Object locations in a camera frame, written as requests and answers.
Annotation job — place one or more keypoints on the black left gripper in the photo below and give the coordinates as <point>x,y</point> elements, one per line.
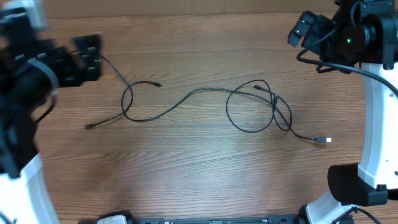
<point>72,76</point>

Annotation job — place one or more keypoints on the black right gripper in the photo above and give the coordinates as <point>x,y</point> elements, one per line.
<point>315,30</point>

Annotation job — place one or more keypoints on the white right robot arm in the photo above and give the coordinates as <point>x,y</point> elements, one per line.
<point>360,38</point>

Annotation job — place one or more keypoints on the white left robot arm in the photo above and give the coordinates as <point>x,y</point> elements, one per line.
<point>32,71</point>

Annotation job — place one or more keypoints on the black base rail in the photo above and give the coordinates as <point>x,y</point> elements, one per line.
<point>125,216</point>

